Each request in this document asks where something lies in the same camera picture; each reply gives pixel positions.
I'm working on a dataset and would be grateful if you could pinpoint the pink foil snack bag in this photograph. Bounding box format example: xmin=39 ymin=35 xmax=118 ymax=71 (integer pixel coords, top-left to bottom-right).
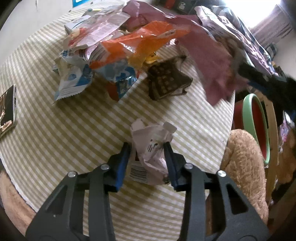
xmin=123 ymin=1 xmax=248 ymax=106

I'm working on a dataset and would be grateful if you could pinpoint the white paper wrapper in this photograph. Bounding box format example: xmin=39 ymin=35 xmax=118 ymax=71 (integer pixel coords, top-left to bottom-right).
xmin=129 ymin=119 xmax=177 ymax=185

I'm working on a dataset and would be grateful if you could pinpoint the green rimmed red trash bin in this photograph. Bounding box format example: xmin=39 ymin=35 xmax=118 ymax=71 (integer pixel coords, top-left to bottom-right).
xmin=233 ymin=93 xmax=270 ymax=166

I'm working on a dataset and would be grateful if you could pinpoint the brown plush teddy bear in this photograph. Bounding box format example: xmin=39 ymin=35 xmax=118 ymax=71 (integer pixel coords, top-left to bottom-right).
xmin=206 ymin=128 xmax=296 ymax=235

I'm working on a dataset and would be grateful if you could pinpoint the bed with purple bedding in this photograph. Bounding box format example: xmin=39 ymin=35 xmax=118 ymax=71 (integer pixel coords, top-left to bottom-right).
xmin=194 ymin=6 xmax=278 ymax=75

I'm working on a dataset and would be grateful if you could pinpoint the brown chocolate tray wrapper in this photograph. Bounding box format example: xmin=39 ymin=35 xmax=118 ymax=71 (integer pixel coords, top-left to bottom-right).
xmin=147 ymin=55 xmax=193 ymax=101

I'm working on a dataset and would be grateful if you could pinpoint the smartphone with lit screen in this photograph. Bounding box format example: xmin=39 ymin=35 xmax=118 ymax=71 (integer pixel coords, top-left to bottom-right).
xmin=0 ymin=84 xmax=18 ymax=138

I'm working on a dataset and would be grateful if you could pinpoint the blue white snack wrapper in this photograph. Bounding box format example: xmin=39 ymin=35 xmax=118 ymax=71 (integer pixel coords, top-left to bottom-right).
xmin=53 ymin=48 xmax=137 ymax=100

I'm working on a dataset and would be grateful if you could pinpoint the orange snack bag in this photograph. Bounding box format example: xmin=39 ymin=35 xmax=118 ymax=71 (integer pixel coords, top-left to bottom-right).
xmin=89 ymin=21 xmax=191 ymax=70

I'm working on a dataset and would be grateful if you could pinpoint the white pink snack wrapper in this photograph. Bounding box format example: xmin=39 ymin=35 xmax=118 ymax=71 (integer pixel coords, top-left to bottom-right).
xmin=63 ymin=4 xmax=130 ymax=51

